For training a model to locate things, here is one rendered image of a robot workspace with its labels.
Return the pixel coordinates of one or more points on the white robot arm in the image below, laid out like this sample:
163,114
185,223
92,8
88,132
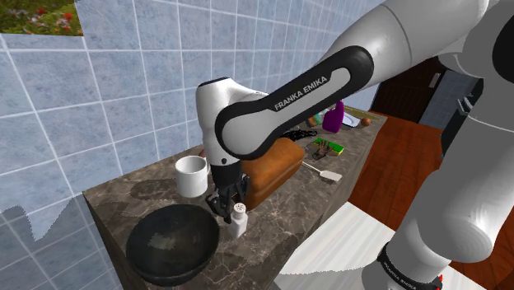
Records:
441,192

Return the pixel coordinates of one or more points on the brown scrubbing brush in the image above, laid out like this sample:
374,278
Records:
322,152

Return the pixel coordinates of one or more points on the purple bottle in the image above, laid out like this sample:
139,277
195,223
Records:
333,120

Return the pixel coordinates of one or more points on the white mug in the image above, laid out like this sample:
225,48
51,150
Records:
192,178

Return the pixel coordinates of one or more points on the brown bread loaf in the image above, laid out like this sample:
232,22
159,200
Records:
273,168

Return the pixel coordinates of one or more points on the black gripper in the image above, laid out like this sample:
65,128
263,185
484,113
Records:
227,174

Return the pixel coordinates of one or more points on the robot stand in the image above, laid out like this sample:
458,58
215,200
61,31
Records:
341,249

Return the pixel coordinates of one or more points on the brown round fruit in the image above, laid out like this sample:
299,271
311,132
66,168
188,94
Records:
365,122

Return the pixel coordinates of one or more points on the green and orange small container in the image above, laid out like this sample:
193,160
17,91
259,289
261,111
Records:
316,120

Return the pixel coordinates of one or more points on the white plate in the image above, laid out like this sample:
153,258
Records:
352,119

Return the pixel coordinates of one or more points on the dark brown door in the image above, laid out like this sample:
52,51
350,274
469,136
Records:
405,92

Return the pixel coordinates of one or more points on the black bowl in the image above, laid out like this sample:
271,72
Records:
172,245

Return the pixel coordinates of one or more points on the white spatula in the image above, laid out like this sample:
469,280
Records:
327,174

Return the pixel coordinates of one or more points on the flower wall picture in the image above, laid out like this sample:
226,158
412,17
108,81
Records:
40,16

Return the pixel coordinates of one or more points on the white salt shaker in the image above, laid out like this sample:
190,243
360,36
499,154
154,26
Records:
239,223

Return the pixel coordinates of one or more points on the green and yellow sponge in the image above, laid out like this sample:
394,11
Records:
336,148

